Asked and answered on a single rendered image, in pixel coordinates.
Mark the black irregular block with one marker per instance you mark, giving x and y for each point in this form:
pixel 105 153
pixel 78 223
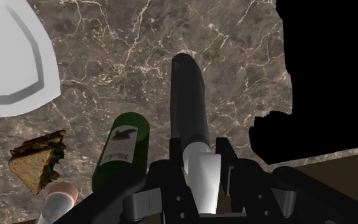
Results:
pixel 324 77

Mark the green glass bottle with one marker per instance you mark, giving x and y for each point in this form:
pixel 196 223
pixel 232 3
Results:
pixel 106 178

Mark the white bowl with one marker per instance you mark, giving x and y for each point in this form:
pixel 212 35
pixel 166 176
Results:
pixel 8 52

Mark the toasted sandwich half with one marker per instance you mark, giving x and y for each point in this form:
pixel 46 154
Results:
pixel 31 164

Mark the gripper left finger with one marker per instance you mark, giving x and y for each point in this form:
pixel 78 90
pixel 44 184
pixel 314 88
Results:
pixel 166 192

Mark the white cylinder with pink end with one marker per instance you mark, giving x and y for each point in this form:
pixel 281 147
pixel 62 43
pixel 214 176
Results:
pixel 57 201

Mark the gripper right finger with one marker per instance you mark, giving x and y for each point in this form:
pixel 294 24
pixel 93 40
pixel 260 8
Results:
pixel 259 186

